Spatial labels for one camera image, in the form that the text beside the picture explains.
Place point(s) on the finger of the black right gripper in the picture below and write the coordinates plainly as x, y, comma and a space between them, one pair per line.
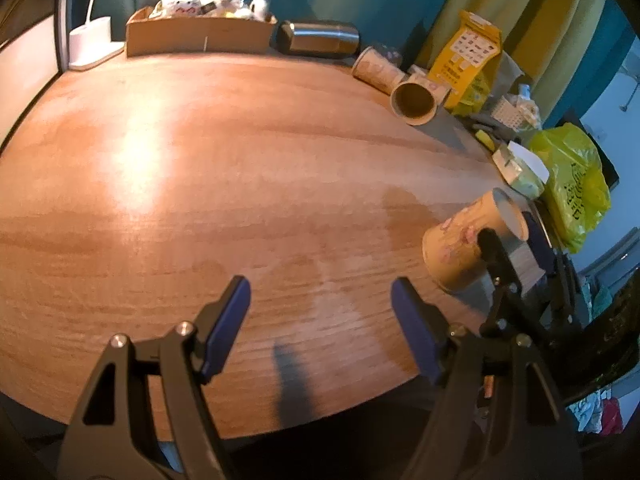
556, 291
508, 316

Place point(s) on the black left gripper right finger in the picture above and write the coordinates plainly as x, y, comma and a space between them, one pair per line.
497, 414

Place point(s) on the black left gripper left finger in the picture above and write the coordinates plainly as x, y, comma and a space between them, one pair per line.
112, 435

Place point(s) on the paper cup with pink print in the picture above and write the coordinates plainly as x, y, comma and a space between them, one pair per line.
450, 250

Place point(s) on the paper cup lying middle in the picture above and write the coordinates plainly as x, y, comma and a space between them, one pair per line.
417, 99

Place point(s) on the paper cup lying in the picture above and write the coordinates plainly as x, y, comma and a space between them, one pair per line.
377, 71
417, 99

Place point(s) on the paper cup lying far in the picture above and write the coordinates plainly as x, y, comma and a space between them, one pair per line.
377, 71

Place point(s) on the yellow plastic bag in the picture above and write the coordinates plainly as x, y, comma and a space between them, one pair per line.
576, 195

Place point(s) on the white and yellow tissue pack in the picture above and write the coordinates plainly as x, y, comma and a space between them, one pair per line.
522, 169

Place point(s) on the yellow sponge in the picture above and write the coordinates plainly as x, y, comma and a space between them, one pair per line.
486, 140

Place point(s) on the white plastic basket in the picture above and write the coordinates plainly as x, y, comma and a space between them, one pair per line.
518, 111

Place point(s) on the grey paper bag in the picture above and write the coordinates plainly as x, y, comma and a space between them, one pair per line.
508, 74

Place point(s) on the yellow paper package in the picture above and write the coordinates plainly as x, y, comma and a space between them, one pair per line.
468, 64

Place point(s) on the stainless steel tumbler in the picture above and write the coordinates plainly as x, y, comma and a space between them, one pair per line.
321, 39

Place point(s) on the white desk lamp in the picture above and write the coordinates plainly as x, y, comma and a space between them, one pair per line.
91, 44

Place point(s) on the brown cardboard box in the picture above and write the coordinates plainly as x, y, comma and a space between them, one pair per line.
195, 34

